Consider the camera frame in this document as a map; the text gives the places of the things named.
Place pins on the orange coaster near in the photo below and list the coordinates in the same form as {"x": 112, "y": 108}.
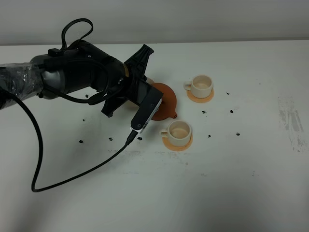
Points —
{"x": 169, "y": 146}

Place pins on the orange coaster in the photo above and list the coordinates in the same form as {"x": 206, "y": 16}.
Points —
{"x": 169, "y": 146}
{"x": 200, "y": 100}

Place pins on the brown clay teapot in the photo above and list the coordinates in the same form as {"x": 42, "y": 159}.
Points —
{"x": 167, "y": 108}

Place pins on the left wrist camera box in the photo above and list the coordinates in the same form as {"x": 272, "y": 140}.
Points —
{"x": 148, "y": 99}

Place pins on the white teacup far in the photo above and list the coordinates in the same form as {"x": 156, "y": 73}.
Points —
{"x": 200, "y": 86}

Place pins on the white teacup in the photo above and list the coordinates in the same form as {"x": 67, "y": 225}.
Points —
{"x": 200, "y": 86}
{"x": 178, "y": 133}

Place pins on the white teacup near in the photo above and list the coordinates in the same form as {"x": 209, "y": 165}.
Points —
{"x": 178, "y": 133}

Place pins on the beige round teapot coaster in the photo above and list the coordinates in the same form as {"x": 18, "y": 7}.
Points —
{"x": 149, "y": 81}

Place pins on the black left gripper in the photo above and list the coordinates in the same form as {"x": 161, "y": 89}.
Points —
{"x": 84, "y": 65}

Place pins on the orange coaster far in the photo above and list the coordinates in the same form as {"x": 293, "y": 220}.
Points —
{"x": 200, "y": 100}

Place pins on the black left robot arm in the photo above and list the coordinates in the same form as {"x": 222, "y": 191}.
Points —
{"x": 40, "y": 77}

